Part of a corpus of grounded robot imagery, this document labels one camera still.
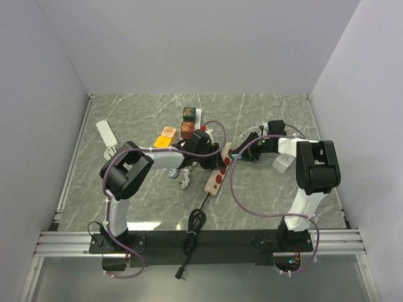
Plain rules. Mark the green cube adapter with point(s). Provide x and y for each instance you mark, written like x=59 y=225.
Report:
x=189 y=114

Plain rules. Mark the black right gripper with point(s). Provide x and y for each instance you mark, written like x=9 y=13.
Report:
x=250 y=150

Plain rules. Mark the beige power strip red sockets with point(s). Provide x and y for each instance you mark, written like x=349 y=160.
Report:
x=216 y=178

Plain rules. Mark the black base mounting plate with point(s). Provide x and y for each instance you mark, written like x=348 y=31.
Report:
x=217 y=246

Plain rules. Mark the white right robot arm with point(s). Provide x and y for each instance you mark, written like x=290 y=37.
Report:
x=317 y=172

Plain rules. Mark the small white power strip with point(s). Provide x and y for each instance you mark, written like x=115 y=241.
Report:
x=108 y=138

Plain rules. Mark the white cube adapter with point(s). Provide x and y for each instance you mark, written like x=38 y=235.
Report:
x=282 y=163

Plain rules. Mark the red-brown cube adapter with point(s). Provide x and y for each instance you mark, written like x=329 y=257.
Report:
x=187 y=129

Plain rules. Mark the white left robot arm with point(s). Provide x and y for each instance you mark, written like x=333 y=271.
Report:
x=125 y=172

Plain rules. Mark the aluminium frame rail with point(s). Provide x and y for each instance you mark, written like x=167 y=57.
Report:
x=54 y=243

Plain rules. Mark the yellow cube socket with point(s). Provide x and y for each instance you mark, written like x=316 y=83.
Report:
x=163 y=142

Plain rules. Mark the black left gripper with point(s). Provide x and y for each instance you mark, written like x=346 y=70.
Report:
x=215 y=163

